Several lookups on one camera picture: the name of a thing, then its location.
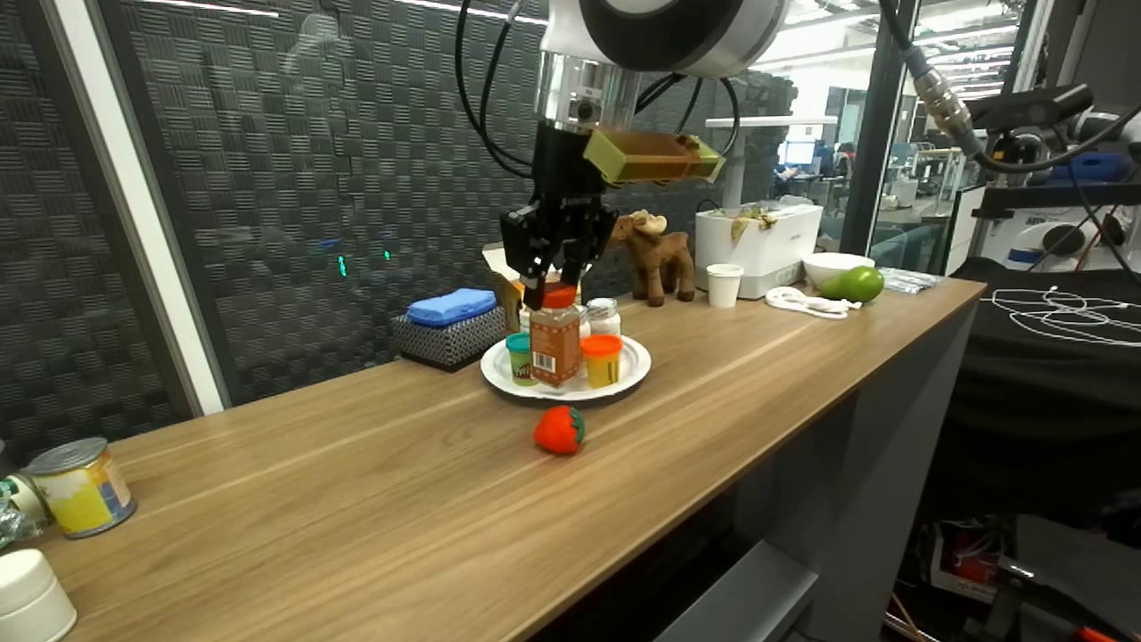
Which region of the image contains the white lab machine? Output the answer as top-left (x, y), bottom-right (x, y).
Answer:
top-left (942, 175), bottom-right (1141, 278)

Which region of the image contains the white rope bundle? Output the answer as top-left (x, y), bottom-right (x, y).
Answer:
top-left (984, 280), bottom-right (1141, 353)

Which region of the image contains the yellow tub orange lid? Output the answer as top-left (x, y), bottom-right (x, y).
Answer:
top-left (577, 330), bottom-right (627, 391)

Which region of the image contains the red strawberry plush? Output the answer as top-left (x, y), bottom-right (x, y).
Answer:
top-left (533, 404), bottom-right (592, 461)

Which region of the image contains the tin can yellow label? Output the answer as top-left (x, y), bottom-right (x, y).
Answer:
top-left (20, 430), bottom-right (140, 541)

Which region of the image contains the tan crumpled strap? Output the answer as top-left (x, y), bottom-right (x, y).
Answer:
top-left (726, 200), bottom-right (789, 241)

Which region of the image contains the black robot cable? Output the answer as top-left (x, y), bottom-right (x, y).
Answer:
top-left (478, 0), bottom-right (540, 168)
top-left (453, 0), bottom-right (540, 181)

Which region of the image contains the small white green object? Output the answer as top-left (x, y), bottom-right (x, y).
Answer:
top-left (0, 467), bottom-right (50, 556)

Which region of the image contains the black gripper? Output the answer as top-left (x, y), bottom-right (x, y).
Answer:
top-left (495, 116), bottom-right (622, 314)

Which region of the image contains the white paper sheet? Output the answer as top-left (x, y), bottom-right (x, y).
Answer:
top-left (884, 265), bottom-right (949, 296)

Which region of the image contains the orange cap spice jar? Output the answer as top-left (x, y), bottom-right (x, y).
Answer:
top-left (528, 280), bottom-right (586, 390)

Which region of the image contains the white wall post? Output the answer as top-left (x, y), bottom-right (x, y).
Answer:
top-left (38, 0), bottom-right (228, 421)

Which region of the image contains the white paper plate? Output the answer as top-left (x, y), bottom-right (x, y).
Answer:
top-left (478, 330), bottom-right (657, 406)

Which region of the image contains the white round jar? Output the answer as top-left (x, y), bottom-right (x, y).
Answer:
top-left (0, 544), bottom-right (81, 642)

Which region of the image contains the white paper cup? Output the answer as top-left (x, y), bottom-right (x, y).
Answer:
top-left (703, 260), bottom-right (749, 310)

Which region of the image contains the white bowl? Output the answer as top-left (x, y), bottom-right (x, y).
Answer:
top-left (804, 248), bottom-right (882, 296)

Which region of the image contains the small white bottle blue label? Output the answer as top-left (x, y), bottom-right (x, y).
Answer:
top-left (586, 296), bottom-right (623, 342)

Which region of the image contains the black camera on stand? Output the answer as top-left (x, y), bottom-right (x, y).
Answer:
top-left (938, 80), bottom-right (1141, 165)

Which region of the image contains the grey bin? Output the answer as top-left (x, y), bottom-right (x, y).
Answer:
top-left (654, 540), bottom-right (825, 642)

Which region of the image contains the open yellow cardboard box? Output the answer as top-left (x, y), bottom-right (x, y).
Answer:
top-left (478, 240), bottom-right (528, 336)

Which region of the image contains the black covered desk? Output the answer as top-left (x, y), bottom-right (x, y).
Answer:
top-left (938, 257), bottom-right (1141, 527)

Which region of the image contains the brown moose plush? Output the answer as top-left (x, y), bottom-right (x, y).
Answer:
top-left (610, 208), bottom-right (698, 310)

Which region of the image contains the green fruit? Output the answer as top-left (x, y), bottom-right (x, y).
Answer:
top-left (831, 265), bottom-right (889, 308)

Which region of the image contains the cable with metal connector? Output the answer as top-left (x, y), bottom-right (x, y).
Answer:
top-left (874, 0), bottom-right (1141, 179)

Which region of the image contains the yellowish wrist camera box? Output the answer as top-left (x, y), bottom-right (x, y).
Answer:
top-left (583, 125), bottom-right (726, 190)

